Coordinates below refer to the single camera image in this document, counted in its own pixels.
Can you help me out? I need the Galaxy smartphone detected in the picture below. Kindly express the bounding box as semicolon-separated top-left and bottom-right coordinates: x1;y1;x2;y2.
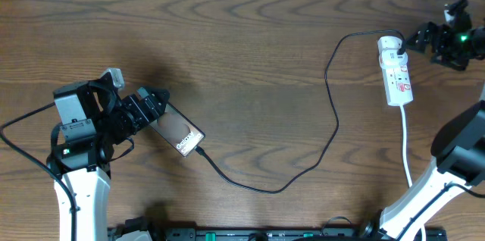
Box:
150;103;205;157

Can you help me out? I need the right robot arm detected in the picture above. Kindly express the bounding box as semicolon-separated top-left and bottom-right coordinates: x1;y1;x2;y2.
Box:
359;23;484;240

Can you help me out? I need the white power strip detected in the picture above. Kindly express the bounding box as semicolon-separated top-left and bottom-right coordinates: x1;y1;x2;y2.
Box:
379;49;413;107

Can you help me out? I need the white power strip cord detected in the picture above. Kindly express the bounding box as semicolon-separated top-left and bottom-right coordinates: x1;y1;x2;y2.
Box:
399;105;428;241

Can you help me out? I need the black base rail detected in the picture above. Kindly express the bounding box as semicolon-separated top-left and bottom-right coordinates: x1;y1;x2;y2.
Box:
108;226;449;241

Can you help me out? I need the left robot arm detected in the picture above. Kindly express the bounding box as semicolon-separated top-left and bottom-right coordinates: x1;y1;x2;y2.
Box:
47;80;170;240

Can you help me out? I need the white USB charger plug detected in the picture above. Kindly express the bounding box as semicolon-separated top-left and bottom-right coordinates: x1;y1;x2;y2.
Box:
377;36;405;55

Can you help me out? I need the black charging cable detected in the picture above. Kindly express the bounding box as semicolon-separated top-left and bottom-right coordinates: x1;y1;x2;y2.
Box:
194;29;408;195

